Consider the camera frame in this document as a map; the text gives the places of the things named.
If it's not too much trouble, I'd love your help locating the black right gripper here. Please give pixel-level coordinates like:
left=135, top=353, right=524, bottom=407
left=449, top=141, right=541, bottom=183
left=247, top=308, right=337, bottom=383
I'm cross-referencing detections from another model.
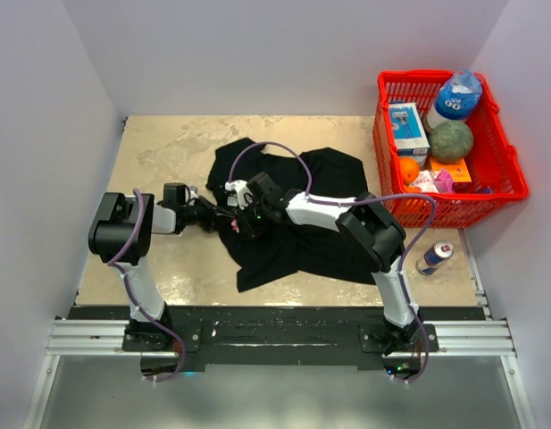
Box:
left=234, top=198, right=272, bottom=240

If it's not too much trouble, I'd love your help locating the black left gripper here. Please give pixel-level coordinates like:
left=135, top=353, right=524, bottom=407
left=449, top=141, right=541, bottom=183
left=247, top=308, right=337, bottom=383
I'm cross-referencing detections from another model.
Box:
left=180, top=196, right=237, bottom=232

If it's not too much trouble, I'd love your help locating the black garment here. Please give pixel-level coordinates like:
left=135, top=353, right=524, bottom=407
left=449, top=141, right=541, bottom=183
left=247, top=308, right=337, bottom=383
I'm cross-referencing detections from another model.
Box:
left=205, top=137, right=378, bottom=294

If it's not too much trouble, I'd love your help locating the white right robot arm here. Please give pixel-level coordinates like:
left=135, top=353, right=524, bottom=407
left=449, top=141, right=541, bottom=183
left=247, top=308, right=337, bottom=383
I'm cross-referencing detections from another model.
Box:
left=224, top=172, right=422, bottom=356

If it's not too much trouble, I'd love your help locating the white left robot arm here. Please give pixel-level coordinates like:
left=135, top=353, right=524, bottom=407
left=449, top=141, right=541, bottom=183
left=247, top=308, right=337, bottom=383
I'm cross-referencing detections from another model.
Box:
left=88, top=182, right=228, bottom=353

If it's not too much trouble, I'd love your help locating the orange fruit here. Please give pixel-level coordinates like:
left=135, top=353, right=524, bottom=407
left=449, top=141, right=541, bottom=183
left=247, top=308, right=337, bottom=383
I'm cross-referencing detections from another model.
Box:
left=399, top=157, right=421, bottom=185

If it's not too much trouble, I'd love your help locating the blue white box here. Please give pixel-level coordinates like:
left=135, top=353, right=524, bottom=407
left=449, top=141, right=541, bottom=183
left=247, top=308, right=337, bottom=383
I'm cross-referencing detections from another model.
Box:
left=388, top=103, right=430, bottom=169

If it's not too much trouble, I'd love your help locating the blue silver drink can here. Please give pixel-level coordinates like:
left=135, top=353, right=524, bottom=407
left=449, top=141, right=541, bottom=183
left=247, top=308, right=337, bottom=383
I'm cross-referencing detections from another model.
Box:
left=415, top=240, right=454, bottom=275

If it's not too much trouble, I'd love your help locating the pink small package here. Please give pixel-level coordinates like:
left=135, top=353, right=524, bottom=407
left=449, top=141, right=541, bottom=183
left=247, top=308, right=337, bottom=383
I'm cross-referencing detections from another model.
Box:
left=430, top=169, right=455, bottom=193

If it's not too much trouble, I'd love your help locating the red plastic basket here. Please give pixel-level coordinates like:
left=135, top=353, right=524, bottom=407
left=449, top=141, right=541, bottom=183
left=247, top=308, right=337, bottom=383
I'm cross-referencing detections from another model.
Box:
left=372, top=70, right=529, bottom=229

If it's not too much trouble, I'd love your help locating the green round melon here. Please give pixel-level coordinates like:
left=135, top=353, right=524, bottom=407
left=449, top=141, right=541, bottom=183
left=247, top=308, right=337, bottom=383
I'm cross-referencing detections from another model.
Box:
left=429, top=121, right=474, bottom=164

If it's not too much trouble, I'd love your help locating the orange box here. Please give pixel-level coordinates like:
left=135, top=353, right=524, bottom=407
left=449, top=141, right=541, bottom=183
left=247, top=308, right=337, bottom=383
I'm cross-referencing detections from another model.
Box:
left=426, top=155, right=472, bottom=183

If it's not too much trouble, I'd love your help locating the blue plastic bag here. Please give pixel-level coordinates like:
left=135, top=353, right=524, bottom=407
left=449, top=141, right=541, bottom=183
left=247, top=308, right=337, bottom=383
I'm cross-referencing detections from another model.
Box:
left=423, top=67, right=483, bottom=132

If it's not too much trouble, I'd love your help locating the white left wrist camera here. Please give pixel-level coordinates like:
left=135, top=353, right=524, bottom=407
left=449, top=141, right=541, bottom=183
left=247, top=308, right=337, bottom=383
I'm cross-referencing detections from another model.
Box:
left=185, top=186, right=199, bottom=205

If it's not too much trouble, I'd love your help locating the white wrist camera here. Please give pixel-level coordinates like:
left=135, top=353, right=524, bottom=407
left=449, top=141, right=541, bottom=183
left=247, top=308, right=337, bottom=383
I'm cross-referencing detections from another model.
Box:
left=224, top=180, right=254, bottom=209
left=185, top=186, right=199, bottom=205

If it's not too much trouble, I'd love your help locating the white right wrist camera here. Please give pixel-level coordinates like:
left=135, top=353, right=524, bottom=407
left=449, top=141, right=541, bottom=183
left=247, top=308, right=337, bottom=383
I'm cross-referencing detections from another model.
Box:
left=224, top=180, right=254, bottom=209

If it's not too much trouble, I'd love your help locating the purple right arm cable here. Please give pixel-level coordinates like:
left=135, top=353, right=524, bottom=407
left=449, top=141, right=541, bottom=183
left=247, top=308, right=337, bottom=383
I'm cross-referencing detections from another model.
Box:
left=229, top=141, right=438, bottom=385

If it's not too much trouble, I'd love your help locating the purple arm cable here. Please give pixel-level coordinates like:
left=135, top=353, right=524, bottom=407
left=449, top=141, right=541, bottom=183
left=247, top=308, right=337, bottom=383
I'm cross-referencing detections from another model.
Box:
left=229, top=141, right=438, bottom=385
left=107, top=188, right=187, bottom=383

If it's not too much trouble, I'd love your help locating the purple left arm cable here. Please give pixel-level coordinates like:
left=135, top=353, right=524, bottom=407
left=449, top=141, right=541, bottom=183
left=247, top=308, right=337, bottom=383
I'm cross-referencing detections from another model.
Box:
left=107, top=188, right=187, bottom=383

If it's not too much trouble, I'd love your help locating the aluminium rail frame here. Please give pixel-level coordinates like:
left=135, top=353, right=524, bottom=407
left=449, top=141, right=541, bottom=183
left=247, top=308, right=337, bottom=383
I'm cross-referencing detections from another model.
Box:
left=23, top=230, right=537, bottom=428

